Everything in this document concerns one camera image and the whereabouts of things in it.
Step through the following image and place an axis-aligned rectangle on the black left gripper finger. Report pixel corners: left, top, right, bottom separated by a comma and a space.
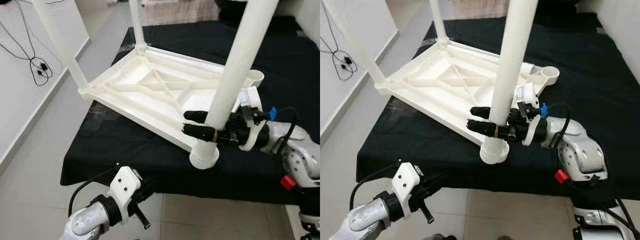
420, 202, 436, 225
424, 172, 447, 194
140, 175, 161, 194
134, 207, 151, 231

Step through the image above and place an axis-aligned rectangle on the black table cloth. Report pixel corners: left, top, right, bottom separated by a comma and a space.
356, 12, 640, 201
60, 20, 320, 206

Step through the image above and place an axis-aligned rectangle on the white plastic table top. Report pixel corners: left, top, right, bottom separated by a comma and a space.
375, 40, 561, 165
78, 46, 265, 171

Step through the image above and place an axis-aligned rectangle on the clear tape strip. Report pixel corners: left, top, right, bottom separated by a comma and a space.
386, 99, 416, 128
86, 102, 121, 133

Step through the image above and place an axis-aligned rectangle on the beige stone ledge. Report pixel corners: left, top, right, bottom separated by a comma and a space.
447, 0, 511, 20
142, 0, 221, 26

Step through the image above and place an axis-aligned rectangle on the black wok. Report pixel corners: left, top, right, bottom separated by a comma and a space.
215, 0, 251, 25

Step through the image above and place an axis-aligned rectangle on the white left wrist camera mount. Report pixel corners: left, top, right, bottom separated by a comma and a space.
107, 166, 142, 218
391, 161, 422, 221

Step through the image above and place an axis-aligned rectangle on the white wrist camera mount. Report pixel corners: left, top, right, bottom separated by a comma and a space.
237, 86, 272, 152
107, 166, 142, 218
515, 84, 543, 147
391, 161, 422, 221

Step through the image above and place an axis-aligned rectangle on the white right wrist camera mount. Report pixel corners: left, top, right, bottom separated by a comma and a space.
237, 86, 272, 152
515, 84, 543, 147

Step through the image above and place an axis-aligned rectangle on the black wall cable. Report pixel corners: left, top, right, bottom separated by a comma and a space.
322, 0, 358, 82
0, 0, 63, 87

